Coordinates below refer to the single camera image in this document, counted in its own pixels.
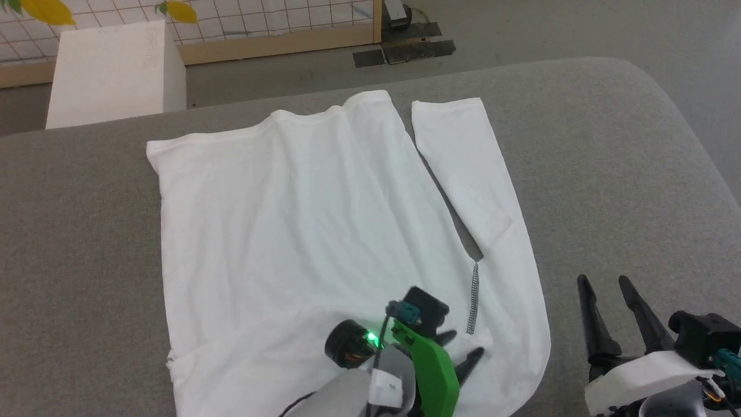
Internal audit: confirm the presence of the lemon print grid panel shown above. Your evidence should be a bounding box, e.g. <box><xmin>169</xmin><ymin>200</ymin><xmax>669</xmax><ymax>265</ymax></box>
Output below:
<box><xmin>0</xmin><ymin>0</ymin><xmax>376</xmax><ymax>64</ymax></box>

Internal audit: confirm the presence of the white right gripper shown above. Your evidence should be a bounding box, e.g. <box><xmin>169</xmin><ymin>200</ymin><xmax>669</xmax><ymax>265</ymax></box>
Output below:
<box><xmin>577</xmin><ymin>275</ymin><xmax>714</xmax><ymax>417</ymax></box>

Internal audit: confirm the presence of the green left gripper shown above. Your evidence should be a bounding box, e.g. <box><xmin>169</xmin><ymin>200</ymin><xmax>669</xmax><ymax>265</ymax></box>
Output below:
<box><xmin>391</xmin><ymin>319</ymin><xmax>485</xmax><ymax>417</ymax></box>

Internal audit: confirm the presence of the white long-sleeve shirt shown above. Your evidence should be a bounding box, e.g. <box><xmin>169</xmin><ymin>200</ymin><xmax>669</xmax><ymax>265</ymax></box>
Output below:
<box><xmin>146</xmin><ymin>90</ymin><xmax>552</xmax><ymax>417</ymax></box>

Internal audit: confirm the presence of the wooden panel frame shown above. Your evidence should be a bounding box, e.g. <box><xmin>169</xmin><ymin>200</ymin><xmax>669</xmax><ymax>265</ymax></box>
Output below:
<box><xmin>0</xmin><ymin>0</ymin><xmax>383</xmax><ymax>89</ymax></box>

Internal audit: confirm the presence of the white foam block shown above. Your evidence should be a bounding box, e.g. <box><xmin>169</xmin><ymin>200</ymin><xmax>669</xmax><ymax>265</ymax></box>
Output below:
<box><xmin>45</xmin><ymin>20</ymin><xmax>187</xmax><ymax>130</ymax></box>

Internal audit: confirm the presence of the grey metal stand bracket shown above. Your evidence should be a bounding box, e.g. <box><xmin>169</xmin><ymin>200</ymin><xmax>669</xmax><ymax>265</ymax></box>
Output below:
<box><xmin>383</xmin><ymin>0</ymin><xmax>413</xmax><ymax>28</ymax></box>

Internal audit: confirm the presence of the large black floor tape patch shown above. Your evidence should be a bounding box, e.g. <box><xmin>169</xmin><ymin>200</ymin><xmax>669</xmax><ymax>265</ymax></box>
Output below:
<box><xmin>381</xmin><ymin>22</ymin><xmax>457</xmax><ymax>65</ymax></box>

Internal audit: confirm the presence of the small black floor tape patch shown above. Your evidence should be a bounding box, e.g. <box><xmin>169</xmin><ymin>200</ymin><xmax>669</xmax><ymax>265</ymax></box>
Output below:
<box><xmin>353</xmin><ymin>49</ymin><xmax>386</xmax><ymax>68</ymax></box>

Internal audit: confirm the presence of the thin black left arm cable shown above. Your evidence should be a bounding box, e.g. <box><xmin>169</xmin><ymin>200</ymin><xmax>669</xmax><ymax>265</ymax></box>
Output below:
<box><xmin>364</xmin><ymin>316</ymin><xmax>400</xmax><ymax>417</ymax></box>

